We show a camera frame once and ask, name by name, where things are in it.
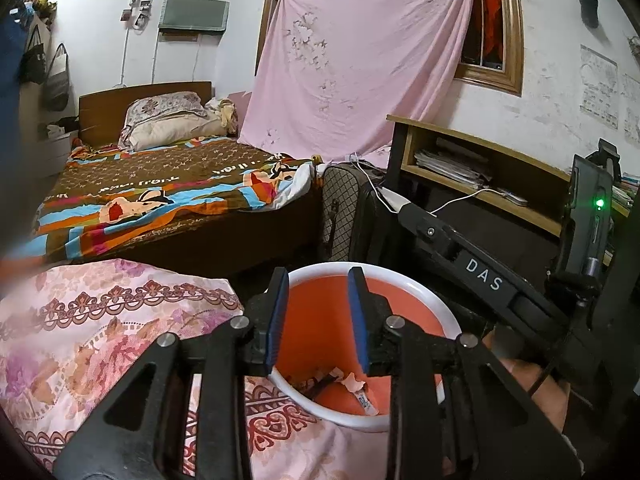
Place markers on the pink hanging sheet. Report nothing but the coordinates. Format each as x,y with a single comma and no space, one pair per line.
331,71

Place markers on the red white plastic bin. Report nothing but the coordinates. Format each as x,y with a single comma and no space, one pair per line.
317,338

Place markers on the red hanging cloth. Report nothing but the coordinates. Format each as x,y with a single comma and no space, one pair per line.
492,32

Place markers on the pink floral bedspread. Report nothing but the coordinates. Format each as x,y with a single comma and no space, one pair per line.
69,333

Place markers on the green wall panel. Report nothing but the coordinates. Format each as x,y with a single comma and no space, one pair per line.
204,16

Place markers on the black handbag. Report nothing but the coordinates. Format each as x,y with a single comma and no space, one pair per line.
33,67

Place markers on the wooden desk shelf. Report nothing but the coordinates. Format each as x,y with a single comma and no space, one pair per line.
510,181

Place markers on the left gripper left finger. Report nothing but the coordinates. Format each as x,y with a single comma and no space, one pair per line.
138,429

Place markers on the grey white handbag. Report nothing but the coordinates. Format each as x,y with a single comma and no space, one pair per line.
56,88

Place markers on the black checkered suitcase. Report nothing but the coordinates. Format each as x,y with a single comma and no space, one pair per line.
354,217

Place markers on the stack of papers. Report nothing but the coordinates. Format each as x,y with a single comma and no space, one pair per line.
463,173

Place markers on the cream pillow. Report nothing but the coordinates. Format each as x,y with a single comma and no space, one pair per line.
169,130

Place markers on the white nightstand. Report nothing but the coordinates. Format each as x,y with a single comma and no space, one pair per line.
52,154

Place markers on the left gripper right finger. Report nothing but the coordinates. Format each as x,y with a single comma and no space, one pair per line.
455,411

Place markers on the blue fabric wardrobe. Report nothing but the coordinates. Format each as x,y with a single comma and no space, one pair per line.
13,178

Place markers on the wooden headboard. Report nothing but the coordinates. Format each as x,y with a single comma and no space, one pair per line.
102,114

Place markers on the colourful cartoon blanket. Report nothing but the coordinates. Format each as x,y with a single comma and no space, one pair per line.
107,198

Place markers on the right hand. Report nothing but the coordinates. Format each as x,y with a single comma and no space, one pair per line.
551,396

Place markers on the white tissue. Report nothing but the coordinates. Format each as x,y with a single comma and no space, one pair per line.
352,384

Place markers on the floral pillow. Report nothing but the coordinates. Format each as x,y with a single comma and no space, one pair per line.
163,106

